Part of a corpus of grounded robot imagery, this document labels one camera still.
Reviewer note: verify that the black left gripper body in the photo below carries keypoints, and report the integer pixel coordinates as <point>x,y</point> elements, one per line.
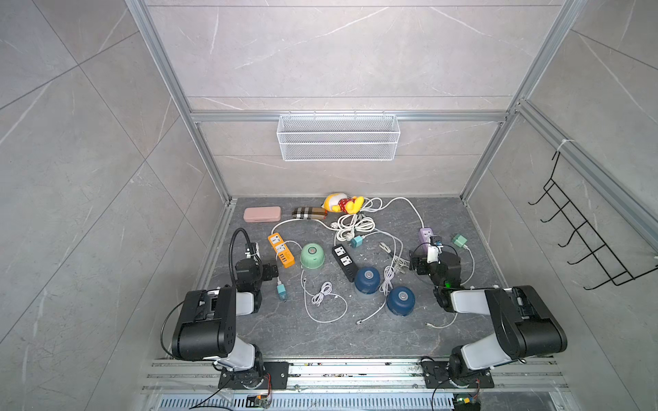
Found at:
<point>266,274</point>

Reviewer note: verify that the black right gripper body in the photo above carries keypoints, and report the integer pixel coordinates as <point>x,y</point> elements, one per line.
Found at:
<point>425,268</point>

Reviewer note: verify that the green usb charger cube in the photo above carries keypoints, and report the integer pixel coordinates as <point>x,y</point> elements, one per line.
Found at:
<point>459,241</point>

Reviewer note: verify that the blue meat grinder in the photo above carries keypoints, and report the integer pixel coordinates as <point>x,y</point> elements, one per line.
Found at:
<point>367,280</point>
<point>401,301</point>

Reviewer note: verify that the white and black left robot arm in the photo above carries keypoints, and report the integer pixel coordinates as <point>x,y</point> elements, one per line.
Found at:
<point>206,326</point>

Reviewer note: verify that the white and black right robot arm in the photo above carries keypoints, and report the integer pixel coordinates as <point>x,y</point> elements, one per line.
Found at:
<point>523,325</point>

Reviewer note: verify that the green meat grinder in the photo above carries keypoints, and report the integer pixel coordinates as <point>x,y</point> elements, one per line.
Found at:
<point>312,256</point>

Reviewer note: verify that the teal charger plug left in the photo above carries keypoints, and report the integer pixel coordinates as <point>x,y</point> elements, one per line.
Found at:
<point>281,290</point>

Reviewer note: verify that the teal charger plug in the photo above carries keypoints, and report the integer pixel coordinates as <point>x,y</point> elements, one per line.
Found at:
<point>281,290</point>
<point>356,242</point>

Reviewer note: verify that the orange power strip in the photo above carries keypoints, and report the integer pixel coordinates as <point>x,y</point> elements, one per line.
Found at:
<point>281,249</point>

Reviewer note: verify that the purple power strip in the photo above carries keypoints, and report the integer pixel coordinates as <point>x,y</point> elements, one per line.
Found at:
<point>425,235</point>

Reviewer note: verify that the pink rectangular case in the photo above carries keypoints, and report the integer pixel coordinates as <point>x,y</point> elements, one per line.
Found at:
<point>254,215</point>

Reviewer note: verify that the brown plaid pouch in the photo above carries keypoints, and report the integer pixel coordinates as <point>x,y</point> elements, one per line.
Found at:
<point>310,213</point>

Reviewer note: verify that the teal charger plug centre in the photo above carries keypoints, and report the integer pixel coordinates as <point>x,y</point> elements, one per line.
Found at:
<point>356,242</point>

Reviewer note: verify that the black power strip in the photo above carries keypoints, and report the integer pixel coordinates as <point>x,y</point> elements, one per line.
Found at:
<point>346,263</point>

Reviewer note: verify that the yellow duck plush toy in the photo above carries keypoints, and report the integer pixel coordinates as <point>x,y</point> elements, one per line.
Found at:
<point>341,202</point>

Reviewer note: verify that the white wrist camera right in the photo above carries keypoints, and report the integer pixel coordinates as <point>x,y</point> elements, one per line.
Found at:
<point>435,248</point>

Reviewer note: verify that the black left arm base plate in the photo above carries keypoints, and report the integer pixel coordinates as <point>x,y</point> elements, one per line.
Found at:
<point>274,374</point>

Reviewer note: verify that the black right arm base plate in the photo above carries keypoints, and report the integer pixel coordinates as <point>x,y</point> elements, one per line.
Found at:
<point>451,374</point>

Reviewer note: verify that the white wire mesh basket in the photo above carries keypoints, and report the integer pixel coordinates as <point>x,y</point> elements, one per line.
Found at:
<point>356,137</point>

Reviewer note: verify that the black wire hook rack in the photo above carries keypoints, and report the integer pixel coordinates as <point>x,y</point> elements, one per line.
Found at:
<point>596,247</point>

